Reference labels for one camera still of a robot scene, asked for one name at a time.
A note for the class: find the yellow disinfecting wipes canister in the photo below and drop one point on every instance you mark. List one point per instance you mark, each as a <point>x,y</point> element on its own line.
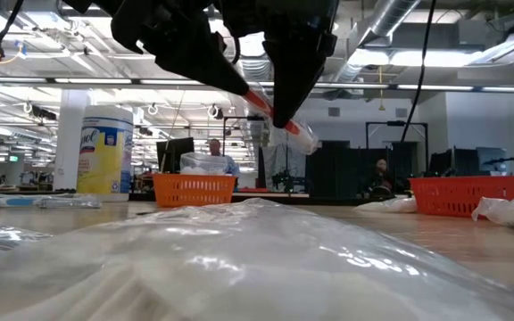
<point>105,156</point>

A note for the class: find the person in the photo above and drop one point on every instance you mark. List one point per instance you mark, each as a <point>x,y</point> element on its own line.
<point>379,178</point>
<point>214,147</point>

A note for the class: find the orange plastic basket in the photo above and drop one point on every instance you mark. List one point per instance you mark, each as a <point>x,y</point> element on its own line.
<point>194,191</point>

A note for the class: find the overhead beam with lights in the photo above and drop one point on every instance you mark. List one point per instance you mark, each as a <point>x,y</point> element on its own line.
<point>105,81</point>

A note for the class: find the black partition panel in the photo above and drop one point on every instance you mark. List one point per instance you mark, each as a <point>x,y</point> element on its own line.
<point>330,169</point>

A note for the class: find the bagged blue toothbrush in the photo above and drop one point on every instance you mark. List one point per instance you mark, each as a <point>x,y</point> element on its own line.
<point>18,201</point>

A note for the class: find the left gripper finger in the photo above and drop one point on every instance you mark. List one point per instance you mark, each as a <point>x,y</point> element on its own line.
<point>199,58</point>

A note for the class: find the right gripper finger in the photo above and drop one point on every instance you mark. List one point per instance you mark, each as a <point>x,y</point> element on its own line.
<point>297,71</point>

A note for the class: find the black frame stand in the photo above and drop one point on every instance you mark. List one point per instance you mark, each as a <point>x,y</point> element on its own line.
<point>395,123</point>
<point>254,118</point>

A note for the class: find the black desktop monitor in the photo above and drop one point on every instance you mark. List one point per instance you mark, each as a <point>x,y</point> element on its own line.
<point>179,153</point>

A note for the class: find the silver ceiling duct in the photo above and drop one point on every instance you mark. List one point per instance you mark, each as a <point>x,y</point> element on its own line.
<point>391,13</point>

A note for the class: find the white column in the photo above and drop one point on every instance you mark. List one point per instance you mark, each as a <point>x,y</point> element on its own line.
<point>67,142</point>

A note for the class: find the bagged red toothbrush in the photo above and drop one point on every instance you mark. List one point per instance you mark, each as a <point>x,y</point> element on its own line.
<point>259,101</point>

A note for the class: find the red plastic basket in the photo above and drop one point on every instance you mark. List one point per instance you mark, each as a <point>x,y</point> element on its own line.
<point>462,196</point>

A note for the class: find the dark desktop monitor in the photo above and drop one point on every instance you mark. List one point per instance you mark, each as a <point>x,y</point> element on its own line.
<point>460,162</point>

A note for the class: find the bagged white cotton balls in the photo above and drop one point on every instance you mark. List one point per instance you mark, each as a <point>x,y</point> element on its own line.
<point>391,206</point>
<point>239,267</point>
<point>203,165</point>
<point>511,211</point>

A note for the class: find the background black robot arm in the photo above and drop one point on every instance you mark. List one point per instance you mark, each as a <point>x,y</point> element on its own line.
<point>286,182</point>

